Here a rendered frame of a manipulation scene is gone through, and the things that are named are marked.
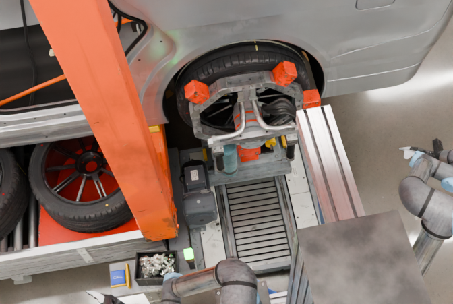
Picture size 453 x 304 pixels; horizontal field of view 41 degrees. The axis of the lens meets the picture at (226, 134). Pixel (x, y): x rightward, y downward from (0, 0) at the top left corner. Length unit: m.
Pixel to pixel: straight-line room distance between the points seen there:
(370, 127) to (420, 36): 1.16
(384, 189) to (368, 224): 2.32
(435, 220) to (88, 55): 1.28
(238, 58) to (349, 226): 1.44
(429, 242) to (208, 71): 1.19
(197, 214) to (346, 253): 1.89
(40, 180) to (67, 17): 1.84
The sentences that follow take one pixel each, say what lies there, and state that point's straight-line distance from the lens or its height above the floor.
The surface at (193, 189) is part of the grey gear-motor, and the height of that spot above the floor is 0.38.
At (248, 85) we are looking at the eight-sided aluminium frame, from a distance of 2.73.
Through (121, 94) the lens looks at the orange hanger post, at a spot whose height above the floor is 1.80.
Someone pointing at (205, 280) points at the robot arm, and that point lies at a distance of 2.14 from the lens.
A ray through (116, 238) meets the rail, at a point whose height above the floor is 0.39.
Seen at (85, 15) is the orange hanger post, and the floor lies 2.18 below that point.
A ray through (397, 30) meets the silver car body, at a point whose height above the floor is 1.22.
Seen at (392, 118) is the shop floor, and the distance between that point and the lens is 4.02.
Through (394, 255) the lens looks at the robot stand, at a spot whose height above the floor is 2.03.
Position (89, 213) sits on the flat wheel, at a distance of 3.21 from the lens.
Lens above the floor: 3.36
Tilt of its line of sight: 60 degrees down
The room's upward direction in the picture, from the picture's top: 6 degrees counter-clockwise
